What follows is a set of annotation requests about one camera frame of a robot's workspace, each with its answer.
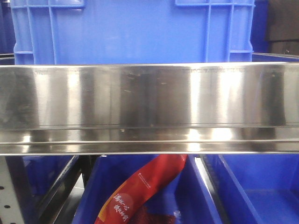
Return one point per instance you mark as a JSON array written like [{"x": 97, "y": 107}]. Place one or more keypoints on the blue bin centre lower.
[{"x": 186, "y": 197}]

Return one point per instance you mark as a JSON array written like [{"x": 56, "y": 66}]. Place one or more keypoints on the blue bin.
[
  {"x": 257, "y": 188},
  {"x": 186, "y": 197}
]

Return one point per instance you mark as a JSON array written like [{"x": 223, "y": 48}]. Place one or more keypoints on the blue bin right lower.
[{"x": 257, "y": 188}]

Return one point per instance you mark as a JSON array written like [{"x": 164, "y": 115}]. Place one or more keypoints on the red snack bag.
[{"x": 142, "y": 185}]

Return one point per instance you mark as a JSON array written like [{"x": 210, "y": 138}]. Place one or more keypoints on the large blue crate on shelf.
[{"x": 132, "y": 31}]

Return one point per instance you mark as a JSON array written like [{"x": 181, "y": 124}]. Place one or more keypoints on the stainless steel shelf rail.
[{"x": 198, "y": 108}]

